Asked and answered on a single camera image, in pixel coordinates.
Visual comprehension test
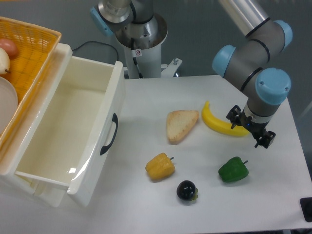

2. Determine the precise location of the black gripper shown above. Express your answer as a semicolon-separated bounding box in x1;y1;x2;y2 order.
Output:
226;105;276;149

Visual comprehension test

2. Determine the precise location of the green bell pepper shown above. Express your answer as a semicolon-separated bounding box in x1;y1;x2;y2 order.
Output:
218;156;249;183

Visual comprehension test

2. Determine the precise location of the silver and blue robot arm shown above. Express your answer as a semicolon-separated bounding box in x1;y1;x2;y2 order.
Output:
90;0;293;148

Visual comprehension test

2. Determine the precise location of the yellow banana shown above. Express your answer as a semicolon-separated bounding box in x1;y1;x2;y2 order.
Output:
201;101;250;137

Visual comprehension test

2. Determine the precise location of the toasted bread slice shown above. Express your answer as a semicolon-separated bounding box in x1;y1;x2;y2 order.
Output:
166;110;199;144

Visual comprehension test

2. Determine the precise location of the dark purple eggplant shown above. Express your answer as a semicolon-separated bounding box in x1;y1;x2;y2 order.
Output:
176;180;198;201

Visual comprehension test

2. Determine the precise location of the black device at edge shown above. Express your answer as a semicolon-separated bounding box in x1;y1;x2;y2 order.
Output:
300;197;312;222

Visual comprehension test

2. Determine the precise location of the yellow bell pepper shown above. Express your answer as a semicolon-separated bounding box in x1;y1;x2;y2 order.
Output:
145;153;175;181

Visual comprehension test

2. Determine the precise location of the white plastic drawer box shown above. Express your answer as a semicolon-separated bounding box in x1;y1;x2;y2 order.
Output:
0;44;125;207

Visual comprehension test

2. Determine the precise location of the orange woven basket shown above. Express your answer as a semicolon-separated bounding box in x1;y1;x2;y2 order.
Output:
0;17;61;148

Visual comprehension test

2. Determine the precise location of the white plate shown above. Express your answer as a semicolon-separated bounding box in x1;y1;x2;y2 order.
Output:
0;77;18;134

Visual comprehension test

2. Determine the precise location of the white pear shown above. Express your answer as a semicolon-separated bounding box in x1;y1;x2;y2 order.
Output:
0;48;10;75

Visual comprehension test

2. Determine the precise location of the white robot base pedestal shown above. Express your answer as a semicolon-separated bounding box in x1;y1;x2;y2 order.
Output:
116;13;182;79

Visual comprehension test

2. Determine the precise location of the black drawer handle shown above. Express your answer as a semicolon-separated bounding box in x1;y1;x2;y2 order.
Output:
99;113;118;156

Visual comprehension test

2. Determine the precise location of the black cable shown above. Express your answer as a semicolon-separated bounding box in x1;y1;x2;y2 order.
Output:
71;40;119;61

